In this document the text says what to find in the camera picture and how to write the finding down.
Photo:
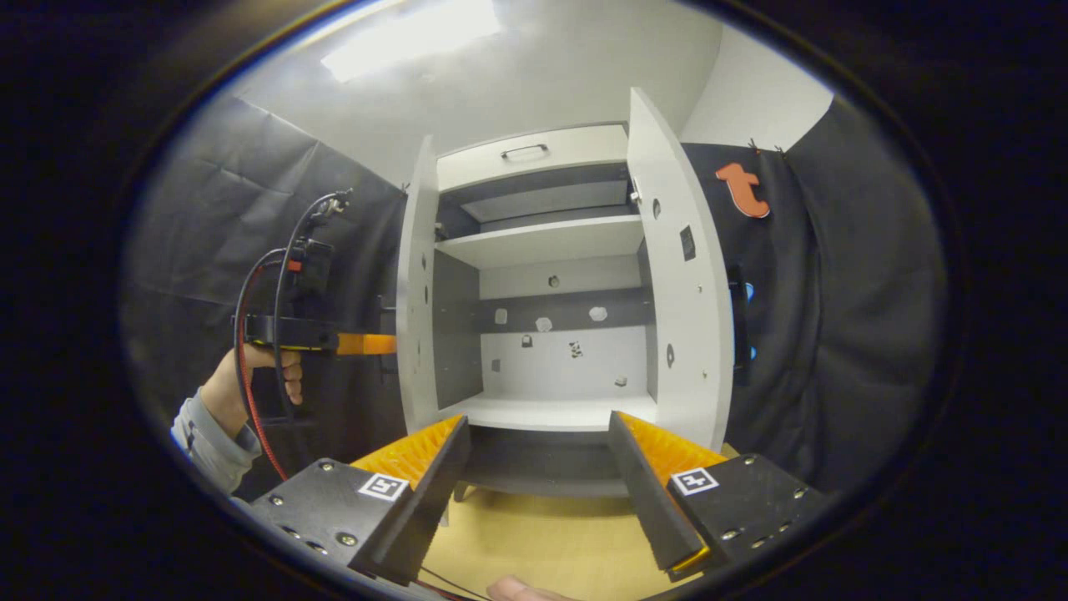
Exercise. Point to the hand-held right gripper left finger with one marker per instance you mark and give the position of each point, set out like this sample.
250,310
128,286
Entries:
430,501

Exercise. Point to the beige double-door shoe cabinet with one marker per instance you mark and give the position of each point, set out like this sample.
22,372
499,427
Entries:
551,367

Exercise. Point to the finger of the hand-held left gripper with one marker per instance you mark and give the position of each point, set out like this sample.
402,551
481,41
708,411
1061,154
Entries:
367,344

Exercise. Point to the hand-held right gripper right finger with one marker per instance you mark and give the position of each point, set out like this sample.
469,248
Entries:
647,501

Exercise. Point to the beige cabinet door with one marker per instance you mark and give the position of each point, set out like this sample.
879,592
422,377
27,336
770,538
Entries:
417,292
684,334

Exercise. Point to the white cabinet shelf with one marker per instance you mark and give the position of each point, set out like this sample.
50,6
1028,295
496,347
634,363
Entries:
542,413
542,242

